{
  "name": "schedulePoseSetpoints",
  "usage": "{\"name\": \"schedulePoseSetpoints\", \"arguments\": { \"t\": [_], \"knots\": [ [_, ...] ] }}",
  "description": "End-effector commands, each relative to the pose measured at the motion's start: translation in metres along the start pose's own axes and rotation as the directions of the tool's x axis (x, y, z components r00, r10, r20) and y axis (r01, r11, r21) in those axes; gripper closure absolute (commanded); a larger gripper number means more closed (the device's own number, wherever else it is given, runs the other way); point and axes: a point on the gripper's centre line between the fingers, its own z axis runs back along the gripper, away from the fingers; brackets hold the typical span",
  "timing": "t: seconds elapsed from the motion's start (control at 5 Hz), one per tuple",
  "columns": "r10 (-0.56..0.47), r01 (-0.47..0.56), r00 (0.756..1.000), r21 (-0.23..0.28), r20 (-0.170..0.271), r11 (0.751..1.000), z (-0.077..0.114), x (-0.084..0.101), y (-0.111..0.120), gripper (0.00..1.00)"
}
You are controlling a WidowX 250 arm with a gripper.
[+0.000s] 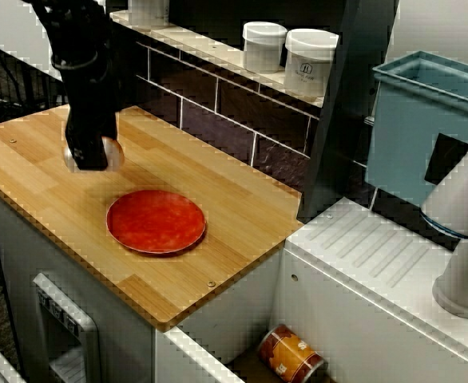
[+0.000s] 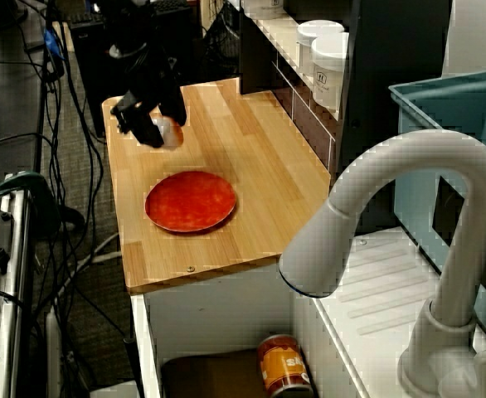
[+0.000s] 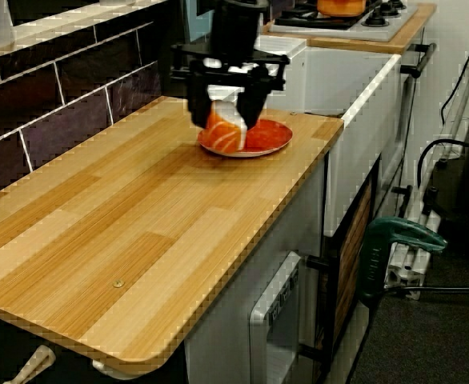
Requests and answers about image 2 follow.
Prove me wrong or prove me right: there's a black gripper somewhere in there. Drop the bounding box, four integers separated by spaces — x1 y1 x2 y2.
109 43 188 149

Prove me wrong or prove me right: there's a salmon nigiri sushi toy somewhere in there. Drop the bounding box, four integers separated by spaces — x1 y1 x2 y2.
151 116 185 148

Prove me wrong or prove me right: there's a black computer tower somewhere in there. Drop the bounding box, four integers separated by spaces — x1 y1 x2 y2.
69 10 199 138

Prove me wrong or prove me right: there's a round red plate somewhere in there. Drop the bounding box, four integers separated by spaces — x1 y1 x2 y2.
144 171 238 235

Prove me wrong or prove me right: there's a black keyboard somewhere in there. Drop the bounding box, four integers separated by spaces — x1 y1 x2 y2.
67 11 108 27

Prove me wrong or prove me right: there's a blue connector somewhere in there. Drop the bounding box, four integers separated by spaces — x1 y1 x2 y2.
43 27 65 58

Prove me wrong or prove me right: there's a cream shelf ledge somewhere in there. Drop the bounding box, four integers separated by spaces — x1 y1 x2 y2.
242 7 343 124

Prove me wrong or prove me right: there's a dark tile backsplash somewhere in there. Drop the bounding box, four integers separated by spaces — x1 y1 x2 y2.
270 60 338 172

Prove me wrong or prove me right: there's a green clamp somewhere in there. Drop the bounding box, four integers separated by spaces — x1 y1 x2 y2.
0 170 62 228

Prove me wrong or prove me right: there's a black desk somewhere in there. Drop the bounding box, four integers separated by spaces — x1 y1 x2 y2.
0 0 48 192

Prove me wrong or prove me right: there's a plain white lidded jar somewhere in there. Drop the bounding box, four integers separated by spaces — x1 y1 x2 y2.
295 19 346 80

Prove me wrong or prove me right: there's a white jar with logo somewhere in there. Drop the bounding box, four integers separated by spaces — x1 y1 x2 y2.
310 32 351 111

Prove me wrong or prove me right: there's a black cabinet leg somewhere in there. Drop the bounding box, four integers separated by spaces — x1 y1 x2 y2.
123 337 145 398

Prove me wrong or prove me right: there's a teal plastic bin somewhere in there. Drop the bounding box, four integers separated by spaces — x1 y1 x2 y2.
388 69 486 354

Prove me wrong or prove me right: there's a white toy sink unit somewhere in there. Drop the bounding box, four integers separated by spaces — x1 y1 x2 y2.
129 226 486 398

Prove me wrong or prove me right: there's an orange soup can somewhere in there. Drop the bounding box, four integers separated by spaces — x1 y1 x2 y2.
256 333 314 398

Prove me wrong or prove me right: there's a long black cable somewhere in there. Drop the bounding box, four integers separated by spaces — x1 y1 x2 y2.
42 0 108 299

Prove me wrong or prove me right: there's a narrow black upright post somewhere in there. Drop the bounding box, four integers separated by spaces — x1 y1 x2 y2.
238 0 278 95

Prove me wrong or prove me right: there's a thick grey cable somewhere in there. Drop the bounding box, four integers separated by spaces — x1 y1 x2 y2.
55 231 122 300

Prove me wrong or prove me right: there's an aluminium frame rail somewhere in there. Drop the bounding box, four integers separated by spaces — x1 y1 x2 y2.
0 182 36 398

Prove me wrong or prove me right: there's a wide black upright post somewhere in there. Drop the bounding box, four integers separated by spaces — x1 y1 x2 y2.
335 0 454 234

